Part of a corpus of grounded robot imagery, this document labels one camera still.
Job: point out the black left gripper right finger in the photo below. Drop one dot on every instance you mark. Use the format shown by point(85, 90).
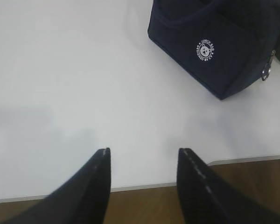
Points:
point(205, 198)

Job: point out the navy blue lunch bag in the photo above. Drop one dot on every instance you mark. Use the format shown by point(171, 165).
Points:
point(226, 45)

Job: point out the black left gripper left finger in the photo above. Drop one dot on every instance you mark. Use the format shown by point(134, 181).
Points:
point(83, 199)

